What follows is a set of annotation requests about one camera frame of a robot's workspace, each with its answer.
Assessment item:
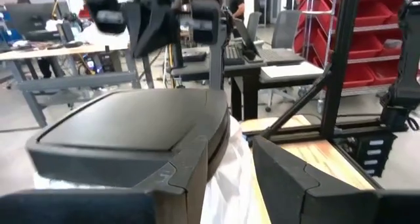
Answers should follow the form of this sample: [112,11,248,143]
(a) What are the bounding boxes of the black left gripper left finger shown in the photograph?
[0,135,209,224]

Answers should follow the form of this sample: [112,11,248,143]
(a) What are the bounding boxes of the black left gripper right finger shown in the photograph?
[251,135,420,224]

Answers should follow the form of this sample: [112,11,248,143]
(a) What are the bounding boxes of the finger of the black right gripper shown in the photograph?
[126,0,182,59]

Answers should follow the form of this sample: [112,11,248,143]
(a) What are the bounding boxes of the white plastic trash bag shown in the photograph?
[32,115,273,224]

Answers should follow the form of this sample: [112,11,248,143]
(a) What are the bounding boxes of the black shallow tray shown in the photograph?
[25,87,231,189]

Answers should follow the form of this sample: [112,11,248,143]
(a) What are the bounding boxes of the person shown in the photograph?
[228,0,245,21]

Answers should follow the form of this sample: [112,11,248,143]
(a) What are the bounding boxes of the black computer keyboard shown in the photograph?
[224,45,246,66]

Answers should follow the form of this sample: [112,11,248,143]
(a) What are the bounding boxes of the grey office chair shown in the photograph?
[264,9,302,113]
[246,11,263,43]

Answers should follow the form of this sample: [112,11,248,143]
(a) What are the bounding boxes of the black side table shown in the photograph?
[169,46,326,122]

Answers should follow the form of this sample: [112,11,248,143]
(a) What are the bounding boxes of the open grey laptop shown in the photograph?
[233,18,306,66]

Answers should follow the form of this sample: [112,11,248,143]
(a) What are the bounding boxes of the black box white labels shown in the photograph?
[355,132,398,178]

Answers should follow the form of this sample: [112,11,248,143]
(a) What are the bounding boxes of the grey metal workbench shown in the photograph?
[0,41,156,129]

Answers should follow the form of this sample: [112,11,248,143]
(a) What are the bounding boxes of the white paper document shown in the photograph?
[261,60,325,80]

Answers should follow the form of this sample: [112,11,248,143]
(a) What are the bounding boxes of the dark desktop monitor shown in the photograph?
[5,1,62,42]

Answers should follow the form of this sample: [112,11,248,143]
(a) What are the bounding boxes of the red storage bin rack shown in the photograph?
[293,0,420,97]

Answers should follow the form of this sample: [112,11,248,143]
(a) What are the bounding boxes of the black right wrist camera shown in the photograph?
[84,0,127,35]

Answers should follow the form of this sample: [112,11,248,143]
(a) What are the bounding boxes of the black aluminium table frame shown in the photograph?
[242,117,400,190]

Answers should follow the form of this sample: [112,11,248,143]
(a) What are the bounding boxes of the black vertical frame post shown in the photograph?
[261,0,362,140]

